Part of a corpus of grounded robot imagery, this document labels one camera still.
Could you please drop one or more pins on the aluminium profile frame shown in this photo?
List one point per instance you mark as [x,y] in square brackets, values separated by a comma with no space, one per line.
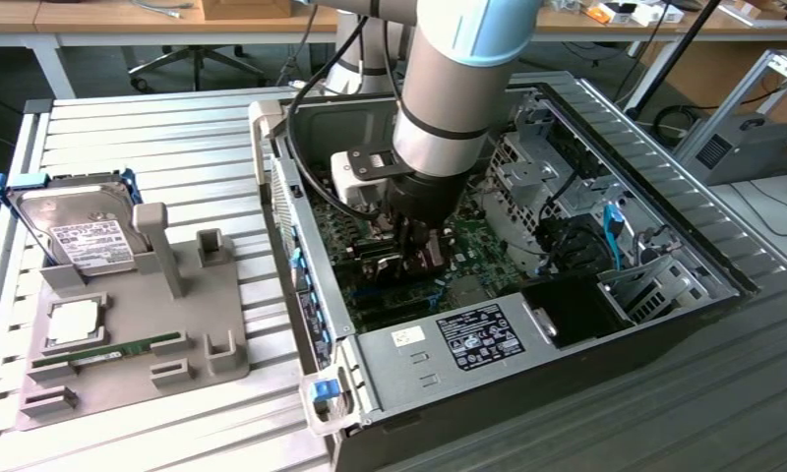
[781,61]

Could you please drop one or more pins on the green RAM stick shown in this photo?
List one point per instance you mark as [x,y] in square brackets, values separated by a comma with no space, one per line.
[104,353]

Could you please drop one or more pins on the black stand pole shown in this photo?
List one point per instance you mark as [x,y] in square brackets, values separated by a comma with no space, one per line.
[701,17]

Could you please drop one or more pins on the grey power supply unit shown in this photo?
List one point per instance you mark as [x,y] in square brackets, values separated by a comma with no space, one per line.
[401,373]

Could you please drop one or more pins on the open black PC case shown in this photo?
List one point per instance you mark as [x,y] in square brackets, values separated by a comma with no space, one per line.
[565,393]

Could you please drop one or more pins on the black office chair base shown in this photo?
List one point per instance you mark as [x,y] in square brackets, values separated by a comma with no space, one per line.
[197,61]

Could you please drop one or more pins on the silver hard disk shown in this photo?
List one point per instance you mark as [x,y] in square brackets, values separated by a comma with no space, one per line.
[72,221]

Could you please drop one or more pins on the black case release latch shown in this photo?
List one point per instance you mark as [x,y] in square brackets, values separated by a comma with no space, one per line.
[295,191]

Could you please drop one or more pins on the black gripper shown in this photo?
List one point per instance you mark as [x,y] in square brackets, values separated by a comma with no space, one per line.
[426,201]

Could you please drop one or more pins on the yellow white small box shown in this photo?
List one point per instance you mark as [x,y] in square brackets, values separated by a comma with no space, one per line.
[613,14]

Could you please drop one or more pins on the wooden desk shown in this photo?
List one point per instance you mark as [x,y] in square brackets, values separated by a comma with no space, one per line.
[104,19]

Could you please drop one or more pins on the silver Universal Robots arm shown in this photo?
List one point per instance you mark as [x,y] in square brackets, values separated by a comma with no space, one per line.
[446,88]

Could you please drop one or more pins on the green Dell motherboard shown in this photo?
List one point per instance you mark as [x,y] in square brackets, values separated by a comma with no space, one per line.
[480,241]

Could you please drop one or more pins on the grey plastic parts rack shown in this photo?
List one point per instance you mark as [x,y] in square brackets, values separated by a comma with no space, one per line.
[131,314]

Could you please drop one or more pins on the grey computer tower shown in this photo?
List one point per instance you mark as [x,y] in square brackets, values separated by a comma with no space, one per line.
[748,147]

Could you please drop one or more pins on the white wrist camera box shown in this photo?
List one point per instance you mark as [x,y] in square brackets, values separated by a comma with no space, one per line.
[361,189]

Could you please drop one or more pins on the blue case latch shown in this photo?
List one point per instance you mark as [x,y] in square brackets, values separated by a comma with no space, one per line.
[325,389]

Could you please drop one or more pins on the metal disk bay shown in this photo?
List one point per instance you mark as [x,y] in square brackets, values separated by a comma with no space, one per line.
[532,172]

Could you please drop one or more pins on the brown cardboard box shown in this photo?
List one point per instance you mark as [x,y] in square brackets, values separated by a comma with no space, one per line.
[246,9]

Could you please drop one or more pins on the low-profile NVIDIA graphics card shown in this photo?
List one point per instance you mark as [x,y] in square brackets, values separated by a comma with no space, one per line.
[437,253]

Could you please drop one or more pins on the silver CPU chip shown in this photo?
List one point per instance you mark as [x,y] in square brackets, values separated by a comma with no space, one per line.
[72,322]

